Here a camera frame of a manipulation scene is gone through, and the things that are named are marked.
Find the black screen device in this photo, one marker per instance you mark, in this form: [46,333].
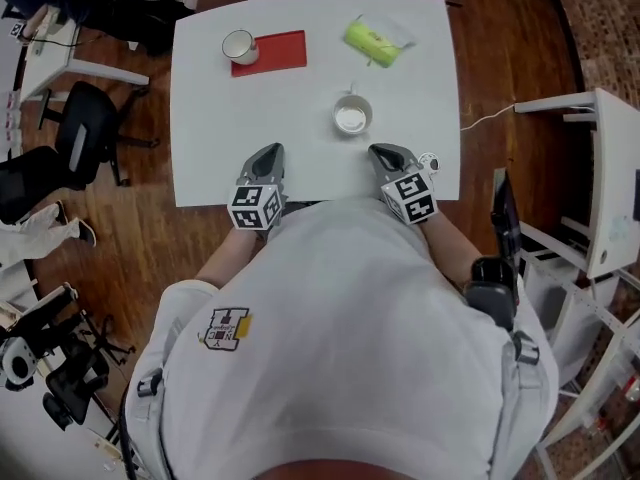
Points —
[507,218]

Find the black shoulder pouch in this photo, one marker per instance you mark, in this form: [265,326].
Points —
[492,295]

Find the small white desk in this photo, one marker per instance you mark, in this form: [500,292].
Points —
[50,63]

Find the white side table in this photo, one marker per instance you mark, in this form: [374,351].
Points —
[610,168]

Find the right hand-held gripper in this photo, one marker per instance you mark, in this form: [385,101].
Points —
[410,198]

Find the white shelf unit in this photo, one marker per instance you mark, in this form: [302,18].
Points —
[590,328]

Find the black office chair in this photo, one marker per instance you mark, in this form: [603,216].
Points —
[30,178]
[87,123]

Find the red tray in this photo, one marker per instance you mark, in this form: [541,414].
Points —
[282,53]

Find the person's white T-shirt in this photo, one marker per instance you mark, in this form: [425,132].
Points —
[340,343]

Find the green tissue packet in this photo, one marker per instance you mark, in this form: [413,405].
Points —
[372,40]

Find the white mug with dark rim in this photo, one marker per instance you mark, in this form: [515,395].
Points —
[240,47]

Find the row of small bottles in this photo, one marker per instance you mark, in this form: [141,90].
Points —
[11,118]

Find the person's left forearm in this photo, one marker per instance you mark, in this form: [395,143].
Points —
[227,258]

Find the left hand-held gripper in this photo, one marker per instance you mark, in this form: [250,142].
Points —
[255,208]

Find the person's right forearm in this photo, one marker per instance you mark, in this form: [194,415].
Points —
[450,253]

